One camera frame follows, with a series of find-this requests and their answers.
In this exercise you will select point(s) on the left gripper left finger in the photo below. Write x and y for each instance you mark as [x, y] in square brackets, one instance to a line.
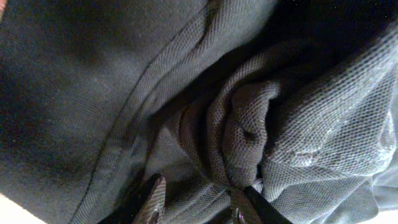
[146, 205]

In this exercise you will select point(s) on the black t-shirt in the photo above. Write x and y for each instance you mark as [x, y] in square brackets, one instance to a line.
[297, 99]

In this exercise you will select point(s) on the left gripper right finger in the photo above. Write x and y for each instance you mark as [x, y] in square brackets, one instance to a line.
[248, 206]

